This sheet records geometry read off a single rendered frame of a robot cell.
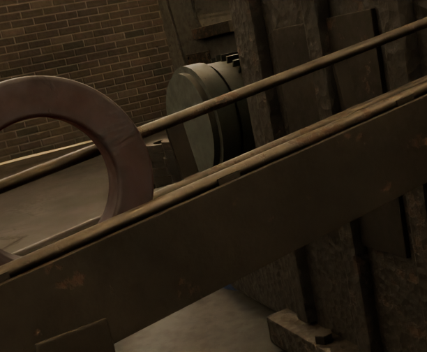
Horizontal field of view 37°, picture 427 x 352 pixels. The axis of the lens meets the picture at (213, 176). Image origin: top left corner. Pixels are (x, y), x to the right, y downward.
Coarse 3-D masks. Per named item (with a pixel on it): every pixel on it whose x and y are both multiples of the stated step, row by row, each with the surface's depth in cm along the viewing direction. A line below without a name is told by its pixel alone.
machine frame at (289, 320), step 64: (256, 0) 128; (320, 0) 108; (384, 0) 93; (256, 64) 131; (384, 64) 101; (256, 128) 144; (320, 256) 134; (384, 256) 114; (320, 320) 141; (384, 320) 119
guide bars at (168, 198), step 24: (408, 96) 63; (336, 120) 60; (360, 120) 61; (288, 144) 58; (312, 144) 59; (240, 168) 55; (192, 192) 54; (120, 216) 51; (144, 216) 52; (72, 240) 50; (24, 264) 48
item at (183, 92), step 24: (192, 72) 190; (216, 72) 193; (240, 72) 192; (168, 96) 208; (192, 96) 190; (216, 96) 184; (192, 120) 195; (216, 120) 184; (240, 120) 187; (192, 144) 200; (216, 144) 186; (240, 144) 188; (240, 288) 185; (264, 288) 170
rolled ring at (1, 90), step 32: (0, 96) 48; (32, 96) 49; (64, 96) 50; (96, 96) 51; (0, 128) 48; (96, 128) 52; (128, 128) 53; (128, 160) 53; (128, 192) 53; (0, 256) 49
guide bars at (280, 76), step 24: (408, 24) 73; (360, 48) 70; (288, 72) 66; (312, 72) 68; (336, 72) 69; (240, 96) 64; (384, 96) 70; (168, 120) 61; (48, 168) 56; (192, 168) 63; (216, 168) 62; (0, 192) 55; (168, 192) 59; (48, 240) 55
